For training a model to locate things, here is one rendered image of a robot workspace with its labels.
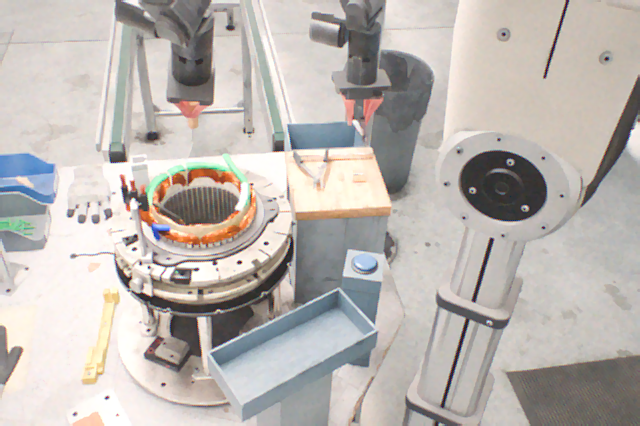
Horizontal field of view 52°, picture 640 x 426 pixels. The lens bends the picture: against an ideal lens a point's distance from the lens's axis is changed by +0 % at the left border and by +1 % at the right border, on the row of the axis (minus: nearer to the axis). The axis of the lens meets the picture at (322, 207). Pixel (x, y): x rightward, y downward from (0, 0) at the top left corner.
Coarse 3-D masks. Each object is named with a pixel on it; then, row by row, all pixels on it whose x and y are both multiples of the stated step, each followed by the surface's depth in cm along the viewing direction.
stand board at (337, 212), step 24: (288, 168) 134; (312, 168) 135; (336, 168) 135; (360, 168) 135; (312, 192) 129; (336, 192) 129; (360, 192) 129; (384, 192) 130; (312, 216) 125; (336, 216) 126; (360, 216) 127
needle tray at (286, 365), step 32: (288, 320) 106; (320, 320) 109; (352, 320) 109; (224, 352) 100; (256, 352) 103; (288, 352) 104; (320, 352) 104; (352, 352) 102; (224, 384) 96; (256, 384) 99; (288, 384) 96; (320, 384) 105; (288, 416) 105; (320, 416) 111
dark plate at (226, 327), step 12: (240, 312) 141; (252, 312) 141; (180, 324) 138; (192, 324) 138; (216, 324) 138; (228, 324) 138; (240, 324) 138; (180, 336) 135; (192, 336) 136; (216, 336) 136; (228, 336) 136; (192, 348) 133
